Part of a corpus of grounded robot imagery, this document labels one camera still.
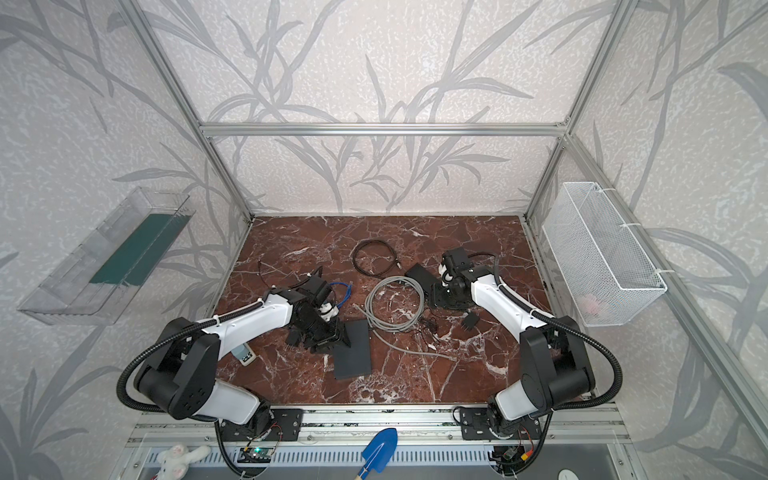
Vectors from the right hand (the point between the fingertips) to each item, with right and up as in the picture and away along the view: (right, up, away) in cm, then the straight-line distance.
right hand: (436, 293), depth 89 cm
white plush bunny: (-61, -33, -23) cm, 73 cm away
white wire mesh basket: (+32, +9, -28) cm, 43 cm away
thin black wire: (-37, +5, -20) cm, 42 cm away
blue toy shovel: (-16, -34, -20) cm, 42 cm away
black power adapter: (+11, -9, +2) cm, 14 cm away
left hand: (-26, -11, -6) cm, 28 cm away
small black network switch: (-2, +3, +13) cm, 13 cm away
